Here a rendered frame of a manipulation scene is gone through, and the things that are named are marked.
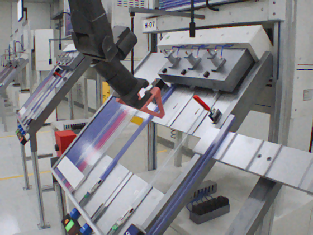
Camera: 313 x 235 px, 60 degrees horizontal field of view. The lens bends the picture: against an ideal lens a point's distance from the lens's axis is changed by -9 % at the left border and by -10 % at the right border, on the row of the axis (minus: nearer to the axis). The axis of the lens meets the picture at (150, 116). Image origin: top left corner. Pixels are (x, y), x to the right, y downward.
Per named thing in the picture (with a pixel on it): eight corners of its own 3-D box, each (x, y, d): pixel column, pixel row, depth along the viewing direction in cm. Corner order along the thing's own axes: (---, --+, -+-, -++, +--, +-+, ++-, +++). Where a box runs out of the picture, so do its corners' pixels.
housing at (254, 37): (268, 76, 86) (249, 42, 79) (175, 68, 127) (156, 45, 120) (279, 59, 88) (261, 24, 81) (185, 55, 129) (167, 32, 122)
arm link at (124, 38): (70, 38, 62) (100, 43, 58) (99, 5, 66) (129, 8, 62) (91, 74, 71) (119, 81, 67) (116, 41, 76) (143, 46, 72)
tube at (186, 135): (117, 231, 75) (114, 230, 75) (114, 229, 77) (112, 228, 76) (222, 89, 87) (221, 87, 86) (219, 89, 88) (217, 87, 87)
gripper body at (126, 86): (132, 80, 77) (113, 60, 74) (151, 84, 69) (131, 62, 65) (115, 99, 76) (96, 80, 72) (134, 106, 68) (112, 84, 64)
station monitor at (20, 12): (21, 19, 462) (21, -5, 454) (18, 23, 511) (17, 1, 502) (29, 19, 469) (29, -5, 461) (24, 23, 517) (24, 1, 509)
